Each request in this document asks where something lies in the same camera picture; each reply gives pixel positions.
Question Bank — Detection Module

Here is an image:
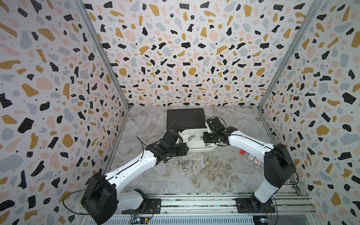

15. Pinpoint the small angled cluster socket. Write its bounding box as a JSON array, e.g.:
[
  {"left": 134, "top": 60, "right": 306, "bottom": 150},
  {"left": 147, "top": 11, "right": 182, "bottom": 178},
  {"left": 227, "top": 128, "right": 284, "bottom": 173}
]
[{"left": 188, "top": 135, "right": 195, "bottom": 141}]

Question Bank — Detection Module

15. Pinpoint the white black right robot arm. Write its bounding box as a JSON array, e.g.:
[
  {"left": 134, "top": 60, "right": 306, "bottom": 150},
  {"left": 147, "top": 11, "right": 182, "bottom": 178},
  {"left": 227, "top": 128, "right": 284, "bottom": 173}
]
[{"left": 203, "top": 116, "right": 297, "bottom": 212}]

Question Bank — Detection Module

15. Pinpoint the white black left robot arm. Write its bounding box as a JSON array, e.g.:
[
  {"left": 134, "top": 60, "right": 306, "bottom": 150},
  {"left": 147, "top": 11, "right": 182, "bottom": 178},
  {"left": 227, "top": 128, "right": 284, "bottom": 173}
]
[{"left": 81, "top": 130, "right": 189, "bottom": 225}]

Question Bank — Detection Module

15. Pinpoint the chrome socket cluster lower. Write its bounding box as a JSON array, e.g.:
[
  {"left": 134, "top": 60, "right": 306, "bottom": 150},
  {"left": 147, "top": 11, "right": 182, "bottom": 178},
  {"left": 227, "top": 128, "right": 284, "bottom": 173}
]
[{"left": 182, "top": 159, "right": 190, "bottom": 171}]

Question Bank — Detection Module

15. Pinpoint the white plastic storage box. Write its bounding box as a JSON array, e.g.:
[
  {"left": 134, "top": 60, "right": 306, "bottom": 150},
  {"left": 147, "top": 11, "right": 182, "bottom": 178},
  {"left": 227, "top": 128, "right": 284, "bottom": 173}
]
[{"left": 181, "top": 128, "right": 216, "bottom": 153}]

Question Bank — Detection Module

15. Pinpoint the black ribbed tool case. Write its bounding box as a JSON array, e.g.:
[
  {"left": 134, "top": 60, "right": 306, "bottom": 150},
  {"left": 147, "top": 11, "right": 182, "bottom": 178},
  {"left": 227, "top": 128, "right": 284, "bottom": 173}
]
[{"left": 166, "top": 108, "right": 206, "bottom": 132}]

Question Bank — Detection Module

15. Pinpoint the paper label card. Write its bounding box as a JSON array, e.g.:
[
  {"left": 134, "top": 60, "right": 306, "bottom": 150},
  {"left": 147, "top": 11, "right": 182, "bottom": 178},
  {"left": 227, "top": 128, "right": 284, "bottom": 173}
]
[{"left": 246, "top": 154, "right": 261, "bottom": 167}]

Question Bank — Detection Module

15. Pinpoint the green circuit board left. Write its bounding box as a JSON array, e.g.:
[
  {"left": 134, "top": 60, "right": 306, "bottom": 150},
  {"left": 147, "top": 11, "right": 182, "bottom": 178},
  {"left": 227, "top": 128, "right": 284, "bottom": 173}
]
[{"left": 130, "top": 215, "right": 151, "bottom": 225}]

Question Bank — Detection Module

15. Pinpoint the green circuit board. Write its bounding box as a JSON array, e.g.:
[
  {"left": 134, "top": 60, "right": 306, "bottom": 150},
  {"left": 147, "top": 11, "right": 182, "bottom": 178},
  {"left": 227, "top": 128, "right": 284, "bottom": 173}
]
[
  {"left": 259, "top": 217, "right": 269, "bottom": 225},
  {"left": 130, "top": 215, "right": 151, "bottom": 225}
]

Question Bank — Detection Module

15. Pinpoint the green circuit board right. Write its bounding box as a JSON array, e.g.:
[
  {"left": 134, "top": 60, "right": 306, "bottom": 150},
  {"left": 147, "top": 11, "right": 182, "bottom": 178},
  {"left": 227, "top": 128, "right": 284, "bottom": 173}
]
[{"left": 259, "top": 217, "right": 269, "bottom": 225}]

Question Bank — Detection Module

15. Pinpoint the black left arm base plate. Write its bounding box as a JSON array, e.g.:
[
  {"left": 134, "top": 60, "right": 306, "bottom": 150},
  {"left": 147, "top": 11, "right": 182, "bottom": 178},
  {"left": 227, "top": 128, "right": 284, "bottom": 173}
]
[{"left": 121, "top": 198, "right": 162, "bottom": 215}]

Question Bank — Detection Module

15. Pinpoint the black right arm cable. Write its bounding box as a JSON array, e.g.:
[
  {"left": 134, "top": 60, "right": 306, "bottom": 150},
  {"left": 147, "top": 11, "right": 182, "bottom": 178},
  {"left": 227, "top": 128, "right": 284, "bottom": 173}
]
[{"left": 210, "top": 116, "right": 300, "bottom": 186}]

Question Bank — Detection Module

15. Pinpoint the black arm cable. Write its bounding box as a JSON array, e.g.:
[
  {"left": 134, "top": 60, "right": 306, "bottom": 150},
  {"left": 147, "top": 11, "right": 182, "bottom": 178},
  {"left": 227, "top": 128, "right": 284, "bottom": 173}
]
[
  {"left": 62, "top": 112, "right": 186, "bottom": 216},
  {"left": 210, "top": 116, "right": 300, "bottom": 186}
]

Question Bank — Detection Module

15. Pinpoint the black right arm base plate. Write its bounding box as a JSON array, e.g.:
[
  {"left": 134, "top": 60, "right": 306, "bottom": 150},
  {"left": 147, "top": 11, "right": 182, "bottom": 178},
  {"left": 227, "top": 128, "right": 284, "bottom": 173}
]
[{"left": 235, "top": 197, "right": 276, "bottom": 213}]

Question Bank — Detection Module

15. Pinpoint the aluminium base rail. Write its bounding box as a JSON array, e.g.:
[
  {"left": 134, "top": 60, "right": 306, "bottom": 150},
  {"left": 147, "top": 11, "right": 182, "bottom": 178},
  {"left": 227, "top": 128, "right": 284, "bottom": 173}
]
[{"left": 105, "top": 193, "right": 321, "bottom": 225}]

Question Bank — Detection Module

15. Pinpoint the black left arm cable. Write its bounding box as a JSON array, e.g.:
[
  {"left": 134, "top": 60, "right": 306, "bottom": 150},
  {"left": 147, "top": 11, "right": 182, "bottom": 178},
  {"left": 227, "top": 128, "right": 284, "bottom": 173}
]
[{"left": 62, "top": 112, "right": 186, "bottom": 216}]

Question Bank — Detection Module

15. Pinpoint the aluminium frame post right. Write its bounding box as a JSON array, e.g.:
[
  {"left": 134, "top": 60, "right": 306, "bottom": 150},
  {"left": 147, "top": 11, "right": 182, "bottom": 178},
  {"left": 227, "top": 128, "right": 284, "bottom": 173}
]
[{"left": 257, "top": 0, "right": 324, "bottom": 110}]

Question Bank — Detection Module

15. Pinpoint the aluminium frame post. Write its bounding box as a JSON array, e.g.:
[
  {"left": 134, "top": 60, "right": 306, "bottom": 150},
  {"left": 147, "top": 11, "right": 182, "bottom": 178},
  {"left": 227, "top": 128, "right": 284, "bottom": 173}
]
[
  {"left": 72, "top": 0, "right": 130, "bottom": 110},
  {"left": 257, "top": 0, "right": 324, "bottom": 110}
]

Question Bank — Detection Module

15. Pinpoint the aluminium frame post left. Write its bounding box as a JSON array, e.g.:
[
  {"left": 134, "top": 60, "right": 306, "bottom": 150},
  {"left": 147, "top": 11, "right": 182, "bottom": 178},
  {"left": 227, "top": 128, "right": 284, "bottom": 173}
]
[{"left": 72, "top": 0, "right": 130, "bottom": 110}]

